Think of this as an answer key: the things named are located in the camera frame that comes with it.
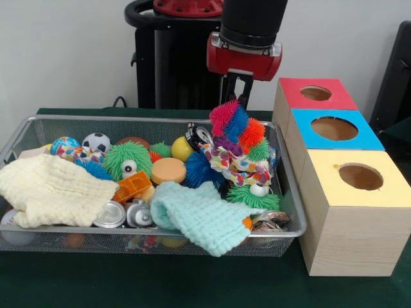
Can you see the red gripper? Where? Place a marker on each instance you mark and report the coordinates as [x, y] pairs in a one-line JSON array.
[[244, 62]]

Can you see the multicolour puffer caterpillar toy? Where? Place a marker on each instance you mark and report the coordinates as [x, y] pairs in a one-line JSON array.
[[237, 123]]

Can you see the clear plastic packet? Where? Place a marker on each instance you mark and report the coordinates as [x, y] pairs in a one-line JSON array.
[[274, 160]]

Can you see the mint green knitted cloth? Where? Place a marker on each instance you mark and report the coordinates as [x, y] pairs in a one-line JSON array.
[[205, 215]]

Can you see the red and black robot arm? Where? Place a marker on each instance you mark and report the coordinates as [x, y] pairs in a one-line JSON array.
[[252, 19]]

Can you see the wooden box with three holes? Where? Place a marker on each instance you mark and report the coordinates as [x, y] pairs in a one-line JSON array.
[[353, 231]]

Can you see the small green puffer toy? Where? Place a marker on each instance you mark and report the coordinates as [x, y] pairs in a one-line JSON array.
[[244, 197]]

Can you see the large green puffer toy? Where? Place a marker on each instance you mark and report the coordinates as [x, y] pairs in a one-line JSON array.
[[128, 157]]

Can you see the small orange basketball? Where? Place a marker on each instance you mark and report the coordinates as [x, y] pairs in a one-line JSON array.
[[248, 223]]

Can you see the orange plastic toy crate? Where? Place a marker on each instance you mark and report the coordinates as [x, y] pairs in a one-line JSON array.
[[133, 186]]

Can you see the black and white soccer ball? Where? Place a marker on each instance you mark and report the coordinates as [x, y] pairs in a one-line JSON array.
[[96, 141]]

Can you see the black upright panel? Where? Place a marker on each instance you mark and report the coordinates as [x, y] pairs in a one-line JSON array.
[[395, 80]]

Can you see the dark green side cloth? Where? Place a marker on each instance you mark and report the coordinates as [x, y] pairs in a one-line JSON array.
[[401, 126]]

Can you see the globe print ball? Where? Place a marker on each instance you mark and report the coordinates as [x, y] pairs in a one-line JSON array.
[[64, 144]]

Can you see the dark green table cloth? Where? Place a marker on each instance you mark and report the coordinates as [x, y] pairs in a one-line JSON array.
[[160, 282]]

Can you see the cream knitted cloth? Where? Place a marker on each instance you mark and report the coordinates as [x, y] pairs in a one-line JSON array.
[[54, 189]]

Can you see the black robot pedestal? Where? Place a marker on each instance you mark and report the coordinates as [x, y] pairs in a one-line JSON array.
[[180, 64]]

